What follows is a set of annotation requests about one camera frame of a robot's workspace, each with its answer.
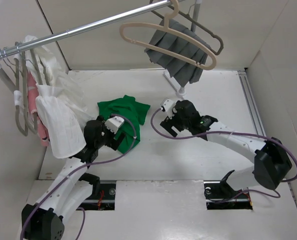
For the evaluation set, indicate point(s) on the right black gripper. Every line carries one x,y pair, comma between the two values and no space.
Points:
167,123

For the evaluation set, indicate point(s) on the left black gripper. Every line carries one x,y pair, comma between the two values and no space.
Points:
111,143

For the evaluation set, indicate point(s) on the green t shirt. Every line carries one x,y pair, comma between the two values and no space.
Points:
134,111

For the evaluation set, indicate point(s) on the beige plastic hanger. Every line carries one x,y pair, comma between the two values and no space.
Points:
206,61

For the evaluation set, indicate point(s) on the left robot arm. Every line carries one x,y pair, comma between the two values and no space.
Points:
46,219

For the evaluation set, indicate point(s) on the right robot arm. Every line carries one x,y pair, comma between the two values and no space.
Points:
270,161

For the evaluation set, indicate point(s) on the white garment on hanger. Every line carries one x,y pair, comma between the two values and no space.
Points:
60,104

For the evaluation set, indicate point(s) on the grey hanger far left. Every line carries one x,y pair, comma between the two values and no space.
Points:
18,97

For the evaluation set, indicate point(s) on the grey plastic hanger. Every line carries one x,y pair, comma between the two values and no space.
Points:
203,30

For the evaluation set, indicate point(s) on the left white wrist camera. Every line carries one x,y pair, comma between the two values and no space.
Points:
114,123

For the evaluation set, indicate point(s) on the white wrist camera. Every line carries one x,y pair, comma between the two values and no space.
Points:
114,123
167,106

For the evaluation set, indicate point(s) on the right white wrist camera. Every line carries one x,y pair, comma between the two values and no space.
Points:
167,106

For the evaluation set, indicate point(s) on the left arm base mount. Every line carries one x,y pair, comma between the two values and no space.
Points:
104,200

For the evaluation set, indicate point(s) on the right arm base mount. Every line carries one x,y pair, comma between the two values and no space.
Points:
220,196

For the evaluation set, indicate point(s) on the aluminium rail right edge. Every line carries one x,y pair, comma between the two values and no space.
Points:
251,103

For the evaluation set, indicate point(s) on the silver clothes rack rail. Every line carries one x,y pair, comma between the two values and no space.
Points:
22,47

